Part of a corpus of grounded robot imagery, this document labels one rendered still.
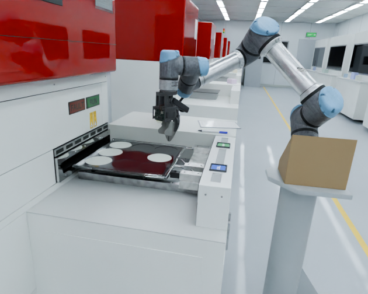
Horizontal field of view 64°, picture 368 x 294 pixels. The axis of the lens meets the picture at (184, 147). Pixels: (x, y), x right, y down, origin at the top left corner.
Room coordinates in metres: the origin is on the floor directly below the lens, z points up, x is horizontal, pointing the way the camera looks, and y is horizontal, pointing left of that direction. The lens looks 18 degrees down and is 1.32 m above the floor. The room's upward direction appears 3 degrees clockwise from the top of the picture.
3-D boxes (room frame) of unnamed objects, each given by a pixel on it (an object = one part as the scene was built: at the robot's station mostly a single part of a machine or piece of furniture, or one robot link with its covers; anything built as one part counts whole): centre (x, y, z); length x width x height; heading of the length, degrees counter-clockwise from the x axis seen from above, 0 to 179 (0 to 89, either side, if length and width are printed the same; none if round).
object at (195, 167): (1.06, -0.05, 0.89); 0.08 x 0.03 x 0.03; 80
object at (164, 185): (1.04, 0.17, 0.84); 0.50 x 0.02 x 0.03; 80
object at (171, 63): (1.18, 0.07, 1.27); 0.09 x 0.08 x 0.11; 107
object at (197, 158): (1.14, -0.06, 0.87); 0.36 x 0.08 x 0.03; 170
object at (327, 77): (9.34, -4.73, 1.00); 1.80 x 1.08 x 2.00; 170
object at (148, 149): (1.17, 0.21, 0.90); 0.34 x 0.34 x 0.01; 80
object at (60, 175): (1.19, 0.41, 0.89); 0.44 x 0.02 x 0.10; 170
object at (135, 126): (1.53, 0.04, 0.89); 0.62 x 0.35 x 0.14; 80
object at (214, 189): (1.04, -0.14, 0.89); 0.55 x 0.09 x 0.14; 170
